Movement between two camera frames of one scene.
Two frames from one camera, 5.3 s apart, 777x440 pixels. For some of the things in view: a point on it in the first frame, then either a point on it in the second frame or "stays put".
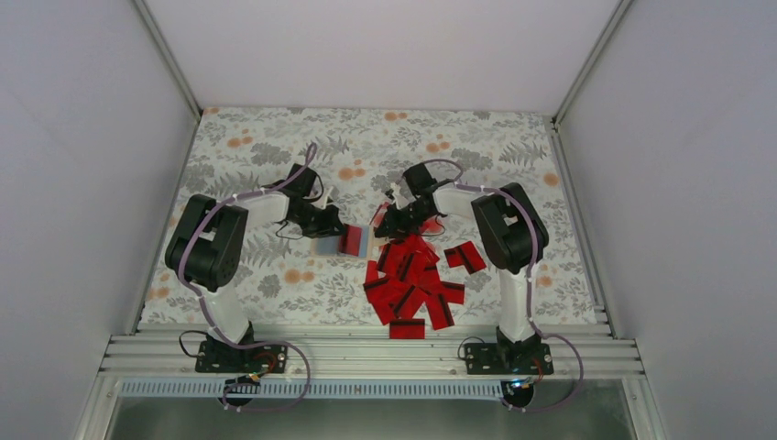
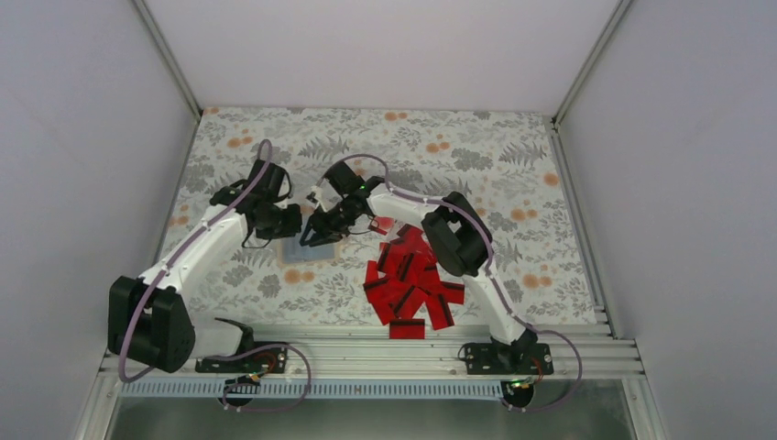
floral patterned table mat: x=370 y=216 stays put
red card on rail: x=407 y=328 stays put
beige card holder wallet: x=354 y=240 → x=290 y=252
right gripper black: x=396 y=230 → x=322 y=225
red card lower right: x=438 y=303 stays put
